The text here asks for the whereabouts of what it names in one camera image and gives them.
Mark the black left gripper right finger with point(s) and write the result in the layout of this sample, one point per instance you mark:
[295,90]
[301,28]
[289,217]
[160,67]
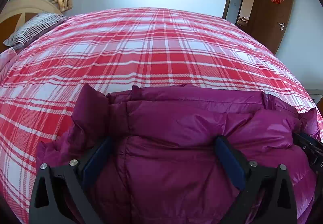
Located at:
[270,186]

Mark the brown wooden door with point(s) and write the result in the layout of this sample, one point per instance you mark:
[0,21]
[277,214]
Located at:
[263,20]

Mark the beige wooden headboard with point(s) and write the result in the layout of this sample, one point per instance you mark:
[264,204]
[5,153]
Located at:
[17,12]

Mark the pink floral quilt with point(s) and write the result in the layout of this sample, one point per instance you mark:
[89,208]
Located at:
[7,60]

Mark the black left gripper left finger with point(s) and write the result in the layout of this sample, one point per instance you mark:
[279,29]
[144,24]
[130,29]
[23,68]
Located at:
[60,194]

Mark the red white plaid bedsheet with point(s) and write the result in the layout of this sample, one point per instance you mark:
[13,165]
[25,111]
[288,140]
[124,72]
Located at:
[112,50]

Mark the silver door handle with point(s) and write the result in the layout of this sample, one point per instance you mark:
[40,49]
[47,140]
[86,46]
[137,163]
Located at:
[282,26]

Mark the magenta down jacket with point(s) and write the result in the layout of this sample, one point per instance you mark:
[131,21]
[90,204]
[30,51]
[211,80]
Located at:
[163,168]

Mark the striped pillow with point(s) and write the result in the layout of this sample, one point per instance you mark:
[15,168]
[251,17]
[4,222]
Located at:
[34,29]

